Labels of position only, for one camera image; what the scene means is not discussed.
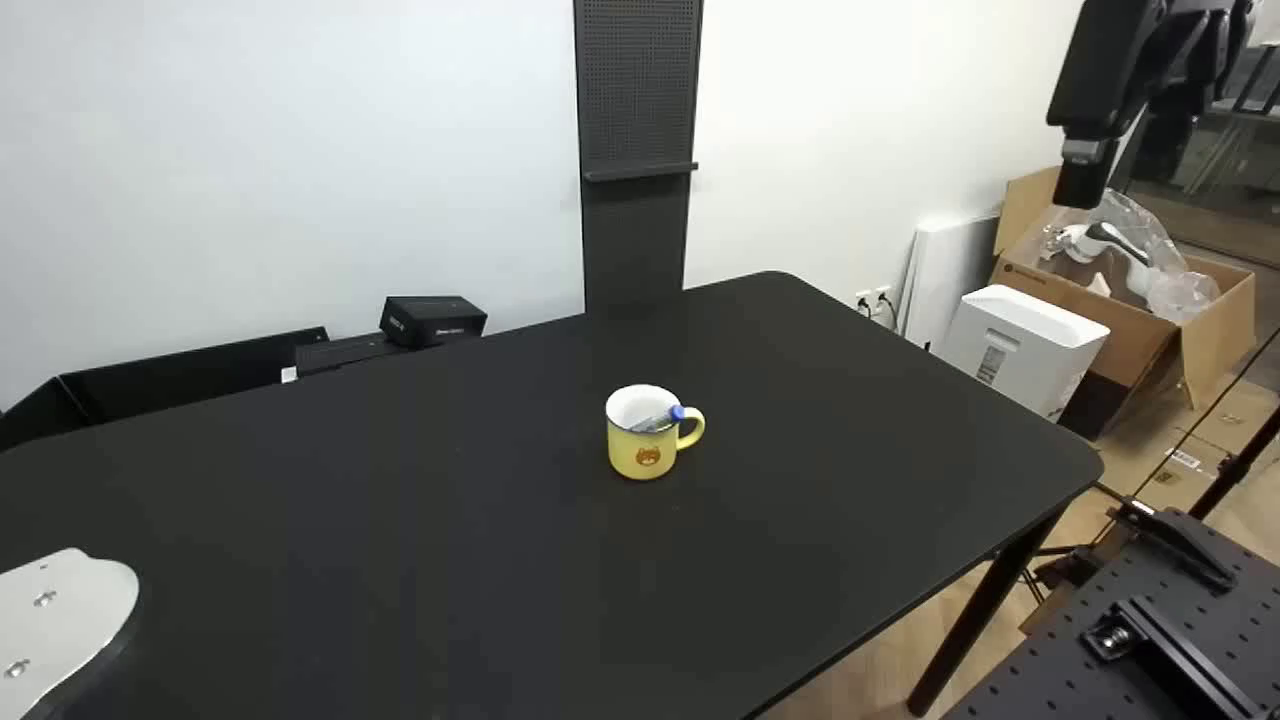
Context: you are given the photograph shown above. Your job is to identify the blue marker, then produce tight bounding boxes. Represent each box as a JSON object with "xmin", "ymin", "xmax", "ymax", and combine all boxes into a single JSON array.
[{"xmin": 624, "ymin": 400, "xmax": 702, "ymax": 436}]

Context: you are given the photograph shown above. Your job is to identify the yellow mug with white interior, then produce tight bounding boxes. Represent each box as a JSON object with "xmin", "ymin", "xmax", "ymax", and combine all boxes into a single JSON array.
[{"xmin": 600, "ymin": 381, "xmax": 711, "ymax": 483}]

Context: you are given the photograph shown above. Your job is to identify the small black box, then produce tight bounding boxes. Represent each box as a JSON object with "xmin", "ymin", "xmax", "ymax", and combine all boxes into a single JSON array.
[{"xmin": 375, "ymin": 290, "xmax": 492, "ymax": 352}]

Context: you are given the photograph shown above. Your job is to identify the dark grey perforated pillar panel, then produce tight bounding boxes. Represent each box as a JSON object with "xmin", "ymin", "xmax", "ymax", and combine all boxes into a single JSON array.
[{"xmin": 573, "ymin": 0, "xmax": 707, "ymax": 321}]

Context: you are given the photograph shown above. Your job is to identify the white flat panel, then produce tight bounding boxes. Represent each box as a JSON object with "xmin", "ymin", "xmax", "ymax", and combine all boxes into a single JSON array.
[{"xmin": 892, "ymin": 213, "xmax": 1005, "ymax": 352}]

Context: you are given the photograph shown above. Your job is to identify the white boxy appliance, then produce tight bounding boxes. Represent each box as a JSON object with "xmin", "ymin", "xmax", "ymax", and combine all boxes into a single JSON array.
[{"xmin": 933, "ymin": 279, "xmax": 1116, "ymax": 422}]

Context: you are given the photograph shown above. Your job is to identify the black table leg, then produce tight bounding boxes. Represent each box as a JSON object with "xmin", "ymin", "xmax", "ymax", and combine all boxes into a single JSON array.
[{"xmin": 903, "ymin": 507, "xmax": 1074, "ymax": 720}]

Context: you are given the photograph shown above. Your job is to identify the black low flat case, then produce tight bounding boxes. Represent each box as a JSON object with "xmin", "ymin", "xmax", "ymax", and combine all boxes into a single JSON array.
[{"xmin": 0, "ymin": 324, "xmax": 404, "ymax": 450}]

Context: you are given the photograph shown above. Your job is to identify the clear plastic bag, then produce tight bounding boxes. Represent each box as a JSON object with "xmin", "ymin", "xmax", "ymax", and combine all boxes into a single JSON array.
[{"xmin": 1036, "ymin": 182, "xmax": 1225, "ymax": 324}]

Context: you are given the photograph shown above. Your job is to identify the brown cardboard box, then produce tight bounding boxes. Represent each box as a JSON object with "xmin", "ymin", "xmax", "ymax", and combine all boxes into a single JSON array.
[{"xmin": 988, "ymin": 164, "xmax": 1260, "ymax": 438}]

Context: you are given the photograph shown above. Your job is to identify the black perforated breadboard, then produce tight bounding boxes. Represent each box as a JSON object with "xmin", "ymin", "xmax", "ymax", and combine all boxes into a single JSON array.
[{"xmin": 939, "ymin": 533, "xmax": 1280, "ymax": 720}]

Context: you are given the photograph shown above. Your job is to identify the black hanging stand equipment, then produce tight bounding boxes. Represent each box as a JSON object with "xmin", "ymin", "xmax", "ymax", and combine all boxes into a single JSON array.
[{"xmin": 1044, "ymin": 0, "xmax": 1260, "ymax": 213}]

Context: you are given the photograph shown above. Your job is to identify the black tripod leg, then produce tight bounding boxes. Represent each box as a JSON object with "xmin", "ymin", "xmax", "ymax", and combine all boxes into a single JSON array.
[{"xmin": 1184, "ymin": 404, "xmax": 1280, "ymax": 525}]

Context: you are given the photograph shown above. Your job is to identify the white mounting plate with screws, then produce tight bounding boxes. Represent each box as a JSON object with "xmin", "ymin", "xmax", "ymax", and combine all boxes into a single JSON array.
[{"xmin": 0, "ymin": 544, "xmax": 144, "ymax": 720}]

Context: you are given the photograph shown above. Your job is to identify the white wall outlet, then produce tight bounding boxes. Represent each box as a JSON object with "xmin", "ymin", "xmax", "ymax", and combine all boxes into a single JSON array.
[{"xmin": 854, "ymin": 283, "xmax": 900, "ymax": 324}]

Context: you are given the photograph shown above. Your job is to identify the black clamp bracket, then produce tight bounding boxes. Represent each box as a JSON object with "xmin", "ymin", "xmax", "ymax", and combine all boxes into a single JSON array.
[{"xmin": 1116, "ymin": 495, "xmax": 1242, "ymax": 599}]

